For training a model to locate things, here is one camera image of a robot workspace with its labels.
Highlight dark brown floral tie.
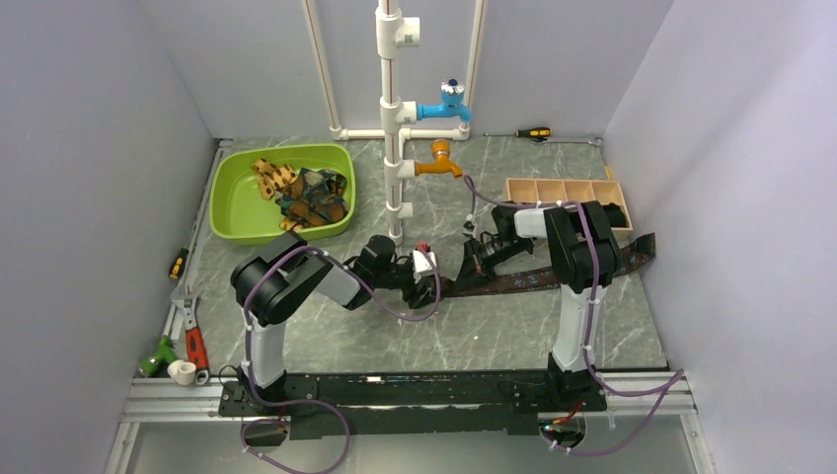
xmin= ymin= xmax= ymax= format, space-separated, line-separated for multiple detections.
xmin=442 ymin=232 xmax=656 ymax=298

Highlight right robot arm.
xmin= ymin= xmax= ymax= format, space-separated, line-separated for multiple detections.
xmin=446 ymin=200 xmax=622 ymax=410

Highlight yellow black screwdriver back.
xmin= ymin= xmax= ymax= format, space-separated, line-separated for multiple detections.
xmin=485 ymin=126 xmax=552 ymax=142

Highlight yellow black screwdriver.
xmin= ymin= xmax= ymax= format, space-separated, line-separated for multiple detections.
xmin=485 ymin=126 xmax=552 ymax=142
xmin=168 ymin=248 xmax=190 ymax=280

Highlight yellow black screwdriver left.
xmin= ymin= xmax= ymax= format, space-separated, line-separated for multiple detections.
xmin=168 ymin=248 xmax=190 ymax=280

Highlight dark teal patterned tie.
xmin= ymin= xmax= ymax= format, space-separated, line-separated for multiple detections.
xmin=274 ymin=168 xmax=349 ymax=231

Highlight blue faucet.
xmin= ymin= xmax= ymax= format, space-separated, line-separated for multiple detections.
xmin=417 ymin=78 xmax=472 ymax=123

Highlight silver wrench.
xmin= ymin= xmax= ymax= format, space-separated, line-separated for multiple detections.
xmin=532 ymin=136 xmax=604 ymax=147

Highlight red handled pliers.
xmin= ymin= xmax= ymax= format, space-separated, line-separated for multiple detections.
xmin=171 ymin=283 xmax=210 ymax=385

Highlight white pipe fitting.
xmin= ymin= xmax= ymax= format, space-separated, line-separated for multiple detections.
xmin=167 ymin=359 xmax=197 ymax=386

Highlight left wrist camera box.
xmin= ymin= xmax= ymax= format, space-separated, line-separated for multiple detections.
xmin=412 ymin=243 xmax=438 ymax=277

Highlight black rolled tie in tray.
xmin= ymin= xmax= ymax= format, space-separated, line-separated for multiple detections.
xmin=603 ymin=202 xmax=629 ymax=228

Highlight white pvc pipe assembly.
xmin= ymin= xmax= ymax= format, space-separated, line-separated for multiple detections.
xmin=302 ymin=1 xmax=486 ymax=245

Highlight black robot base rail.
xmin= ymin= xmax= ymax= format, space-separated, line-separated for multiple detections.
xmin=218 ymin=368 xmax=607 ymax=440

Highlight wooden compartment tray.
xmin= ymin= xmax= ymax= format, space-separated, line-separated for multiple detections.
xmin=504 ymin=178 xmax=633 ymax=240

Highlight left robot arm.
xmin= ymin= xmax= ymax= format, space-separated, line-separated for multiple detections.
xmin=230 ymin=231 xmax=443 ymax=415

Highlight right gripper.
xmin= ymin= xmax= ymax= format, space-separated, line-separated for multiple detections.
xmin=453 ymin=237 xmax=530 ymax=294

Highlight orange faucet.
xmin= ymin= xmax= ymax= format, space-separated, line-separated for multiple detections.
xmin=415 ymin=139 xmax=464 ymax=179

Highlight green plastic basin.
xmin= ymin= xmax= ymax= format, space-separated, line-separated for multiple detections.
xmin=208 ymin=143 xmax=356 ymax=246

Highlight aluminium frame rail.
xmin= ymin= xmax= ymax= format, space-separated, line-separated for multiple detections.
xmin=106 ymin=369 xmax=697 ymax=473

